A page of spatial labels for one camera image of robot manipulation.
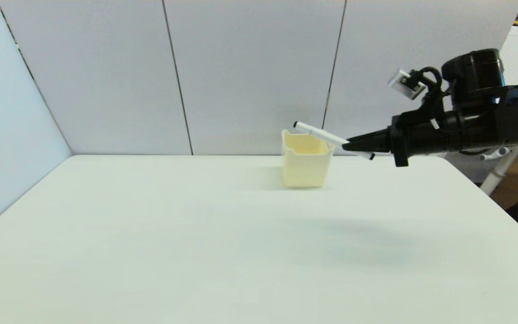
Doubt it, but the white marker with black ends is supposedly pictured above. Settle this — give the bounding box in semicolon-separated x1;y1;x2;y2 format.
293;121;375;161

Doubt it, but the cream plastic storage bin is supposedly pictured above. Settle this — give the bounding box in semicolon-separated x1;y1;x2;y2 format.
281;130;335;189

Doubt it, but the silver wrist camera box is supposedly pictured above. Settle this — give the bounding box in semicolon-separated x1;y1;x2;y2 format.
388;69;427;101

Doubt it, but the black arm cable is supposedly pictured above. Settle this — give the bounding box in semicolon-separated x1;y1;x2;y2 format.
410;66;449;115

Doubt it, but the white desk crank handle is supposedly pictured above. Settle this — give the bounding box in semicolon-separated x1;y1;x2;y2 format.
480;148;511;162

